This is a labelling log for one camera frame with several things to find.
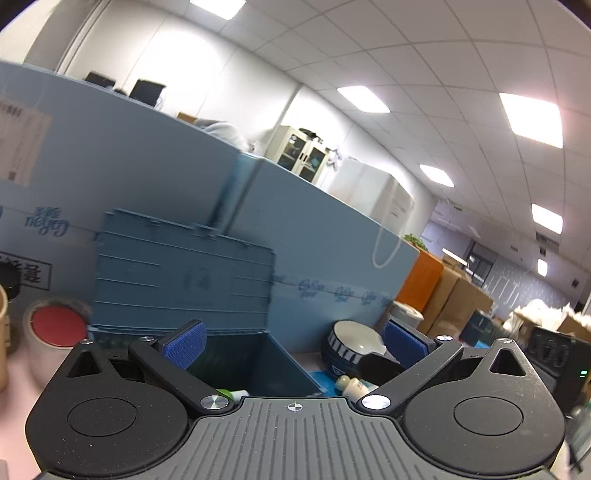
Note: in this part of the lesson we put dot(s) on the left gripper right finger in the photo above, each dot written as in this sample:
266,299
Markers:
424,361

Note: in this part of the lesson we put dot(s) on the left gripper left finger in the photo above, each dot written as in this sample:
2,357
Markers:
166,360

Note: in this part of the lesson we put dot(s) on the grey white cup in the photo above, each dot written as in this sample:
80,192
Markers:
406,314

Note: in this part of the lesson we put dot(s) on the dark blue thermos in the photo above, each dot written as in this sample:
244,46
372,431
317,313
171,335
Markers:
479,328

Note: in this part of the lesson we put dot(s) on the brown cardboard box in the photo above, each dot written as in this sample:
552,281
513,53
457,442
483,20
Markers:
451,305

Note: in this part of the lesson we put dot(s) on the striped ceramic bowl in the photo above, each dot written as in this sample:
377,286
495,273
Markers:
357,351

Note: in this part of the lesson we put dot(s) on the cream plastic bottle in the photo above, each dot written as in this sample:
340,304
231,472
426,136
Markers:
351,388

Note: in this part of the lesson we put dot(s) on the white green marker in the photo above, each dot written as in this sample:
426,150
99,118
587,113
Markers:
235,396

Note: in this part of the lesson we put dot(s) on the dark blue storage box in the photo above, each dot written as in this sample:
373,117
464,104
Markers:
152,276

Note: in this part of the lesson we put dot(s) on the orange board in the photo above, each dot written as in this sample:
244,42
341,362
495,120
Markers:
421,282

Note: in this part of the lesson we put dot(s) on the tape roll red core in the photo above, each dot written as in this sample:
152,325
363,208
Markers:
52,326

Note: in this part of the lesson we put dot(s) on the open cardboard box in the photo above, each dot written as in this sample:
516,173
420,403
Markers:
562,320

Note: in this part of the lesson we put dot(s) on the black speaker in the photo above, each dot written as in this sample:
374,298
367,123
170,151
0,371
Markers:
563,363

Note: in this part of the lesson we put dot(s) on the white paper bag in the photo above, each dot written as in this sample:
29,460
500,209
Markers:
378,195

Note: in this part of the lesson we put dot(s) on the light blue foam board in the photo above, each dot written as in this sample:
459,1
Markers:
72,152

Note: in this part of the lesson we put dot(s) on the white glass door cabinet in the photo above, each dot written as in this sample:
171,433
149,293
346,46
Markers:
304,154

